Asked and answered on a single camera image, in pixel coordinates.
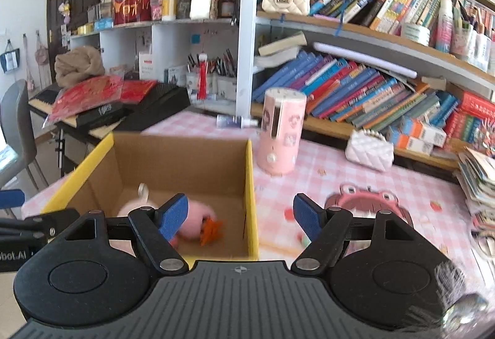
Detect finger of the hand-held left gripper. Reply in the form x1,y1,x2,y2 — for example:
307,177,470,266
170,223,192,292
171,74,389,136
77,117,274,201
0,189,25,209
0,208,80,243

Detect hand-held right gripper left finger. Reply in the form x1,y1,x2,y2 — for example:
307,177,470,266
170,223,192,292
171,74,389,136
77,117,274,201
58,194,190,273

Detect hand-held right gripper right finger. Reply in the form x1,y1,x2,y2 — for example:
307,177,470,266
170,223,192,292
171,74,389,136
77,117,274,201
291,193,420,272

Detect pink plush toy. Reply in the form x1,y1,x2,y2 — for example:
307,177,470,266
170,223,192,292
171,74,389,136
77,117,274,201
117,183,225,247

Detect yellow cardboard box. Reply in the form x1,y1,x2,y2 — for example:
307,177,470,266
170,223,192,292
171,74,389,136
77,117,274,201
41,131,259,261

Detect pink printed tablecloth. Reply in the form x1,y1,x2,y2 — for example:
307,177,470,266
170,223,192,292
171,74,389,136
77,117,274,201
21,111,495,285

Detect pink frog-shaped mirror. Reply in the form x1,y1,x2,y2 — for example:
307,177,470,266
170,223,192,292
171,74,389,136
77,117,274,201
324,184,414,231

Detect pink cylindrical container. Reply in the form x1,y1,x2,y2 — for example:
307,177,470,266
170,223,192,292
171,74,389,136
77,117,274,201
257,88,307,175

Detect grey chair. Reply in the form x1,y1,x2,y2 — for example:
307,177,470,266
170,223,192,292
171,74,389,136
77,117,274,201
0,79,49,189

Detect small white quilted purse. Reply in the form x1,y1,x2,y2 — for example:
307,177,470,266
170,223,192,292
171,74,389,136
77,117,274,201
345,129,395,172

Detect clear plastic bottle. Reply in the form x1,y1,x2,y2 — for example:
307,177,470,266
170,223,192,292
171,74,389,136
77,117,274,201
216,114,259,130

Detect black electronic keyboard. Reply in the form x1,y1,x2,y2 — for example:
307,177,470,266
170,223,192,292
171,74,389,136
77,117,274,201
29,82,191,133

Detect orange and white carton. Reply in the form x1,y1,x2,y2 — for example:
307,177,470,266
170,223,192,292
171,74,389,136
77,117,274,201
400,117,447,146
387,126,434,155

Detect red paper decorations in plastic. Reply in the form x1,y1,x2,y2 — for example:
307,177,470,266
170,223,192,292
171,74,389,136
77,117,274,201
48,75,124,119

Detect leaning row of blue books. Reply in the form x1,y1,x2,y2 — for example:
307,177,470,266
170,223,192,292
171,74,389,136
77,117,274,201
251,51,461,131

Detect red packet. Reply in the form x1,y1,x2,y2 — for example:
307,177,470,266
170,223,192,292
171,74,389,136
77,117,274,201
120,80,158,104

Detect blue tote bag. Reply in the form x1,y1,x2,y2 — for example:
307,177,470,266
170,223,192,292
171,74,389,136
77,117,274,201
0,39,21,74

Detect red tassel ornament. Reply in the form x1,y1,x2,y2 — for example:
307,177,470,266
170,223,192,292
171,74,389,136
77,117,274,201
196,53,209,101

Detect white pen holders with pens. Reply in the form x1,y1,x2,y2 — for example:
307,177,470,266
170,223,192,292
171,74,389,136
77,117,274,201
187,49,237,100

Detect pink hanging bag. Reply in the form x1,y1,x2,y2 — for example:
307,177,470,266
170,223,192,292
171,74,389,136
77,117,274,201
34,32,49,65

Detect brown cloth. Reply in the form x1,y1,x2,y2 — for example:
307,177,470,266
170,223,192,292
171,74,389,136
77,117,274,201
54,46,106,86

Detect white card red header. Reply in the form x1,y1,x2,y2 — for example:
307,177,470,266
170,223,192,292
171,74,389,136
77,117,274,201
138,51,153,80

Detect long white tube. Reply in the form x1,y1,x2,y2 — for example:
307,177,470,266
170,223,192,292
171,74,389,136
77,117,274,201
313,42,418,79

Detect thick beige book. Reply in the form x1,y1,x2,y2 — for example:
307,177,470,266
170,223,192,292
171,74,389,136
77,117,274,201
258,31,308,57

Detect stack of paper booklets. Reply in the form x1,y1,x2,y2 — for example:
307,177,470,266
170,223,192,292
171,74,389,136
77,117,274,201
456,148,495,231

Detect wooden bookshelf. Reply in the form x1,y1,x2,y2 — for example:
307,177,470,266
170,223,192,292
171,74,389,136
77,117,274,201
236,0,495,173

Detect white shelf unit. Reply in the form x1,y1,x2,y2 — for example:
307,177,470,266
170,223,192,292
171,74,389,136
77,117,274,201
70,16,238,111

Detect thick red books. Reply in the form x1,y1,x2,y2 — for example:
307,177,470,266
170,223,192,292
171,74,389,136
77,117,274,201
445,92,495,154

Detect white jar yellow label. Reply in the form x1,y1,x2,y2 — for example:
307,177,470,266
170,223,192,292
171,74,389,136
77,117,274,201
161,0,179,22

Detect white and green tape roll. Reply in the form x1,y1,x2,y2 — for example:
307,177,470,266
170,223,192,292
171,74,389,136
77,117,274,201
400,22,431,46

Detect white pastel spray bottle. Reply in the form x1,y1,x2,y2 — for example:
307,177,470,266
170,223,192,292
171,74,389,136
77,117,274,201
435,0,454,54

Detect pink stationery holder with pens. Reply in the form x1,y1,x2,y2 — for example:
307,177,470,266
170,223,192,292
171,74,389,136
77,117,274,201
450,0,495,73

